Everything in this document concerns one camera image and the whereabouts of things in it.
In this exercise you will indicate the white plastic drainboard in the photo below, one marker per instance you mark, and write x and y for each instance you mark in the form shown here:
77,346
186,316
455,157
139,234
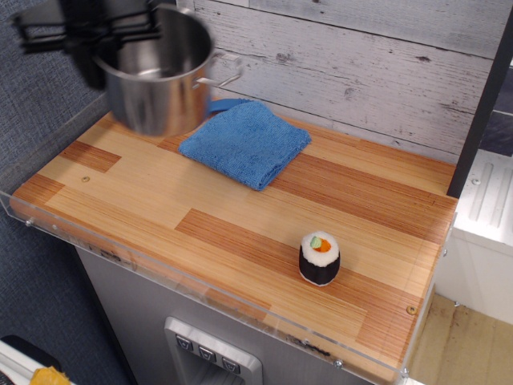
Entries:
485,205

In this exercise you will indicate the stainless steel pot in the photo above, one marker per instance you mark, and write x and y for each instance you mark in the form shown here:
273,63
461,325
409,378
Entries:
162,86

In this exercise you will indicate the blue folded towel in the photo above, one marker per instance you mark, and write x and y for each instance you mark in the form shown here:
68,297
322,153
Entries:
247,143

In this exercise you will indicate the yellow object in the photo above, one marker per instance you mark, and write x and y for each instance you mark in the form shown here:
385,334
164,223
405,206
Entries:
49,376

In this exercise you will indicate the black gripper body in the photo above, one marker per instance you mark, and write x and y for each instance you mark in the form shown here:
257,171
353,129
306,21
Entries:
82,28

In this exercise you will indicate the grey toy fridge cabinet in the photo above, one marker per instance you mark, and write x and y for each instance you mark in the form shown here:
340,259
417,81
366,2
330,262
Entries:
137,308

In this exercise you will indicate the blue handled fork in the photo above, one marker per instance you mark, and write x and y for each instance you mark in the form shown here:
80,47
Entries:
220,105

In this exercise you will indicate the silver dispenser button panel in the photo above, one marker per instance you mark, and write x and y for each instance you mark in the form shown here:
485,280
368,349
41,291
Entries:
201,358

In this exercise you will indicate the clear acrylic table guard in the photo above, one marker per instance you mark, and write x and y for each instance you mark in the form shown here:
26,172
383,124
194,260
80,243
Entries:
177,222

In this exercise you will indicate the dark post right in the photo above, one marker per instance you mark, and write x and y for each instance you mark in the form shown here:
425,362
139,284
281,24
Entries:
491,90

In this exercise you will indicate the plush sushi roll toy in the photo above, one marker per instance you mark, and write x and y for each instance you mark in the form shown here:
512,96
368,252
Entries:
319,258

